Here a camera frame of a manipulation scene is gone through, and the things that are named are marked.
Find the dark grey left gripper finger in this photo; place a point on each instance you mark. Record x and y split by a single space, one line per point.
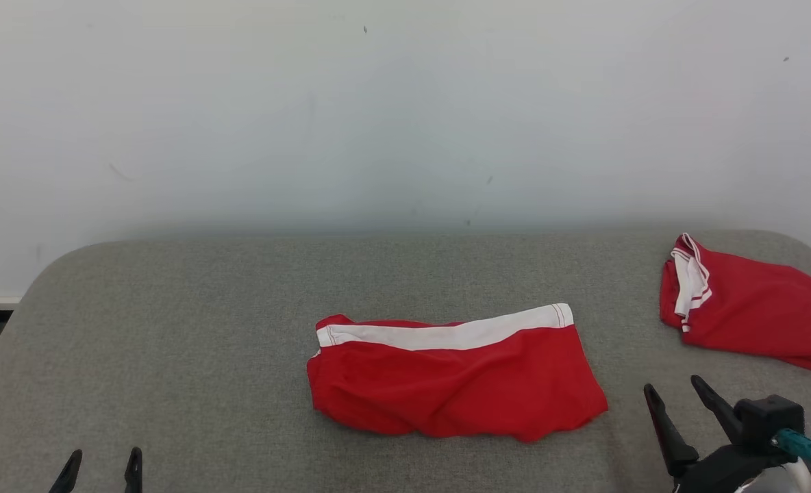
133 472
68 472

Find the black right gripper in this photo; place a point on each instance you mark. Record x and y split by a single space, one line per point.
720 472

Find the red basketball jersey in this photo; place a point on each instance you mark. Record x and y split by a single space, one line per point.
762 308

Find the red shorts white waistband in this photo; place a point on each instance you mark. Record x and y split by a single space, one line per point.
460 383

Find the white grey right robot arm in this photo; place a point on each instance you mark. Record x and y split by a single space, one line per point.
803 476

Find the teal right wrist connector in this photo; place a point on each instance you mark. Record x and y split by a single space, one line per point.
799 445

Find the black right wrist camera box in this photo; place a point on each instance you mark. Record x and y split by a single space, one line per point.
768 421

